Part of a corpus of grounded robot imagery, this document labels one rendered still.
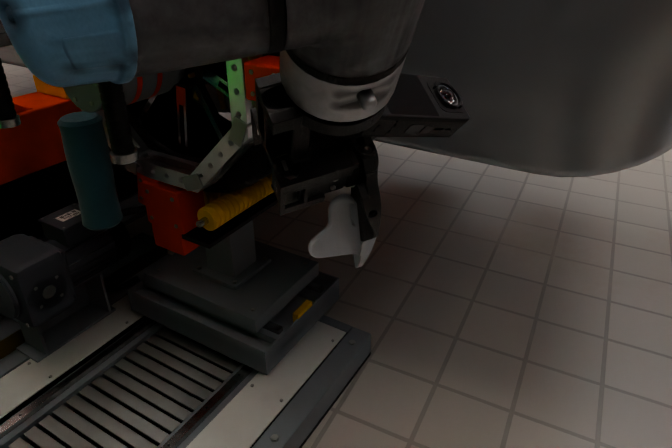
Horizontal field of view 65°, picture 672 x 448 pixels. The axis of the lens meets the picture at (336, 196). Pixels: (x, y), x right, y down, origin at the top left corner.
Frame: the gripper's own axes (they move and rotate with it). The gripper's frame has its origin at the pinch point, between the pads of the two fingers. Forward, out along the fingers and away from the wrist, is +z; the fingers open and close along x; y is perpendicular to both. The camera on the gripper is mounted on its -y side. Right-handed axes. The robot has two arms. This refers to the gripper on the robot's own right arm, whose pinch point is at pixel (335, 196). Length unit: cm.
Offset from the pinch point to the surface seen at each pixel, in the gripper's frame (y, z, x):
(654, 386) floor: -86, 93, 44
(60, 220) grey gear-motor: 47, 85, -49
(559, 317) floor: -81, 112, 19
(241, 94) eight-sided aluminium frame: 0, 35, -38
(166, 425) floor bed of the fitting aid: 35, 91, 7
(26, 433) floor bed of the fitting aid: 66, 93, -3
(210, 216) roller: 12, 64, -29
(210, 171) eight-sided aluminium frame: 9, 53, -34
